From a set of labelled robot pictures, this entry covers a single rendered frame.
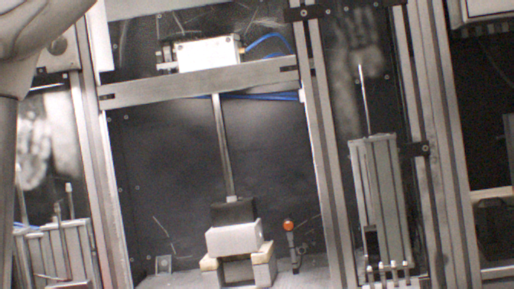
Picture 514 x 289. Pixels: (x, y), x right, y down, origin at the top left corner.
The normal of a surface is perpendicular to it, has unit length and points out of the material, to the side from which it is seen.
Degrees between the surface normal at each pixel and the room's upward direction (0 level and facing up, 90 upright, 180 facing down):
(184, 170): 90
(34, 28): 118
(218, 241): 90
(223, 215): 90
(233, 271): 90
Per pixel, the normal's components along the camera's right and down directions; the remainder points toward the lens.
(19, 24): 0.47, 0.29
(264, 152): -0.11, 0.07
